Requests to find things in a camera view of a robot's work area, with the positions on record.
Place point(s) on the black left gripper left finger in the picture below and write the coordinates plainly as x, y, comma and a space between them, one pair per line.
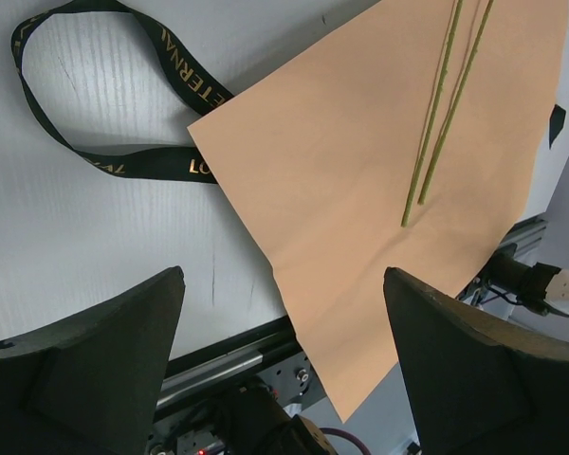
89, 383

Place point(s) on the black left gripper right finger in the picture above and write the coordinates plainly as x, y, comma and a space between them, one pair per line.
476, 384

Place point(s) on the black ribbon with gold text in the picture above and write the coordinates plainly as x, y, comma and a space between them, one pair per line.
333, 91

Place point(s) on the green and orange wrapping paper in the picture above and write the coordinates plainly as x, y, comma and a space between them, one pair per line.
492, 89

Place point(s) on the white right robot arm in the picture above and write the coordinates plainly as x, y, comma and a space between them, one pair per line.
540, 288

